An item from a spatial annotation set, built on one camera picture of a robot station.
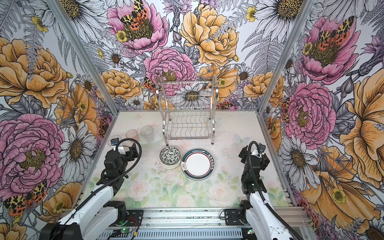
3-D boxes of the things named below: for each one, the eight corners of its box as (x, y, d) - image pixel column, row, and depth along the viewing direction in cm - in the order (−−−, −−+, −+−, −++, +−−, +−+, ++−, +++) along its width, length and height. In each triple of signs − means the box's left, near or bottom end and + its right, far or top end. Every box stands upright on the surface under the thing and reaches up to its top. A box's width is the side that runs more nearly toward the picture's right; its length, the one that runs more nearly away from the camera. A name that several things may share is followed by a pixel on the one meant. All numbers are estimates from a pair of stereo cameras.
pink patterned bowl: (161, 167, 93) (158, 160, 86) (163, 154, 99) (160, 146, 91) (180, 167, 93) (178, 160, 86) (180, 154, 99) (179, 146, 91)
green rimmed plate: (180, 180, 88) (180, 178, 86) (182, 150, 101) (182, 148, 98) (215, 180, 88) (215, 178, 86) (212, 150, 101) (213, 148, 98)
